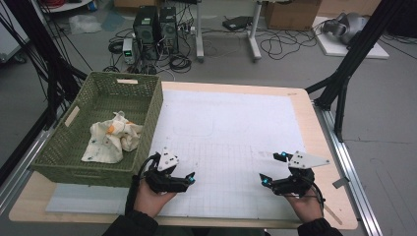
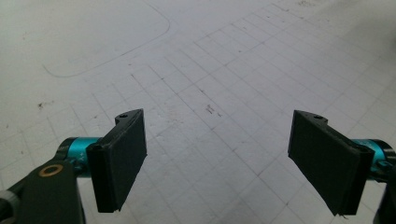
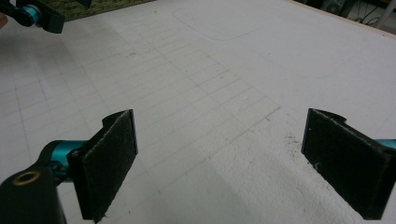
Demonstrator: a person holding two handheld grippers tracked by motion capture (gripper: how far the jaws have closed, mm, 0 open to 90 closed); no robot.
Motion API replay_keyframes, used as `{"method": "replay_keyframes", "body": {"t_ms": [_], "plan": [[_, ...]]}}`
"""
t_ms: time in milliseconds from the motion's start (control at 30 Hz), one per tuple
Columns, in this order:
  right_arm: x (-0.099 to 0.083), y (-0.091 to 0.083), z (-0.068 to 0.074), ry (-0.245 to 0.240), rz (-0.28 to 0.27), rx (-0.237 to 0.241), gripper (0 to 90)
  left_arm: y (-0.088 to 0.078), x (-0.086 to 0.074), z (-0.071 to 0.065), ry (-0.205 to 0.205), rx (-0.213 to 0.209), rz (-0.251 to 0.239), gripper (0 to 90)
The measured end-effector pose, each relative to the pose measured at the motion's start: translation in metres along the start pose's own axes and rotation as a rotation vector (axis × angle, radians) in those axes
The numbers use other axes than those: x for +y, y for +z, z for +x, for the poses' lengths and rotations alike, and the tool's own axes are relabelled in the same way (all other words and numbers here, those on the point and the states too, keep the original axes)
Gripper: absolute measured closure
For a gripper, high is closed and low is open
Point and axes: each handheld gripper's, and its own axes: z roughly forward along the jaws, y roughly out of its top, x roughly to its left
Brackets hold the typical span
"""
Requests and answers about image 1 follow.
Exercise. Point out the small grey metal bracket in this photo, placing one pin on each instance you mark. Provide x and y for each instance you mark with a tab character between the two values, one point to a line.
340	183

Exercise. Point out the aluminium rail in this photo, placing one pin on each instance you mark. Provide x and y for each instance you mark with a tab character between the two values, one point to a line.
19	170
352	177

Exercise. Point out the white grid mat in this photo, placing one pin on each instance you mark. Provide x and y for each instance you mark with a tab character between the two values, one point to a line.
229	131

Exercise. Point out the person's right hand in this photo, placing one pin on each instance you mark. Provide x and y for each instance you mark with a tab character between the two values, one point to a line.
308	208

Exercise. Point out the white power strip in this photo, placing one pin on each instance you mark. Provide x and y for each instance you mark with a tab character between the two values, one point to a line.
187	29

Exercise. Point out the cream printed cloth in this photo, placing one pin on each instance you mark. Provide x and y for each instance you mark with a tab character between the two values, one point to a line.
109	141

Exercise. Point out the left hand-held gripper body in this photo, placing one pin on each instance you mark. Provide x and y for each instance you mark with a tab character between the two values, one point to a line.
164	183

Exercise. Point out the clear plastic bag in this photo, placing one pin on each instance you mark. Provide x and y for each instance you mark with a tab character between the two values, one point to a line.
84	24

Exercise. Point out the small white power supply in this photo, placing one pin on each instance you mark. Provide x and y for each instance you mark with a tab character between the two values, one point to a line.
128	50

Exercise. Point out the green woven basket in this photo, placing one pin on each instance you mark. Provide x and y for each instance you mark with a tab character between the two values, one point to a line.
108	98

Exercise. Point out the person's left hand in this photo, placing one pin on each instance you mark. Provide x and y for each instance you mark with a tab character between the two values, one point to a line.
147	201

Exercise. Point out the grey helmet-shaped device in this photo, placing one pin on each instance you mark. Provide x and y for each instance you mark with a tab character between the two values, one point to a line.
349	26

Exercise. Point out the slim black computer tower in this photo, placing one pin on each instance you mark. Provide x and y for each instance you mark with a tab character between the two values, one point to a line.
168	29

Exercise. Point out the large black computer tower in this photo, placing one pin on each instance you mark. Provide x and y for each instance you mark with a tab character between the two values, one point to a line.
146	29

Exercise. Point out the teal sheet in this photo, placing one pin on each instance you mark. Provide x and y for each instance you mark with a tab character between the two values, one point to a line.
112	21

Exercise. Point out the white desk leg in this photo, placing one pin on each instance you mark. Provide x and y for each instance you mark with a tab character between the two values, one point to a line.
254	36
199	32

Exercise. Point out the flat black device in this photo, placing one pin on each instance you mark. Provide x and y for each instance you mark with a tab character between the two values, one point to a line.
236	23

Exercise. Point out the white cabinet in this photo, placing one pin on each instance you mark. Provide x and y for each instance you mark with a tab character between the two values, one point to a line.
10	39

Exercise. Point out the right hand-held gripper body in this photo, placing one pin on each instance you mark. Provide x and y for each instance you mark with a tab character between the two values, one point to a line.
295	185

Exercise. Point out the white floor board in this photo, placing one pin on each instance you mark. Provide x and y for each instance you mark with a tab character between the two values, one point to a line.
334	49

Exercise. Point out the black metal frame stand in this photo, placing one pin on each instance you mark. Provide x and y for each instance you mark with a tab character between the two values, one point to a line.
39	49
357	49

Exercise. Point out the brown cardboard box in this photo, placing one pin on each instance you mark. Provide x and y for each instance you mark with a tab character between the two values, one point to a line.
291	14

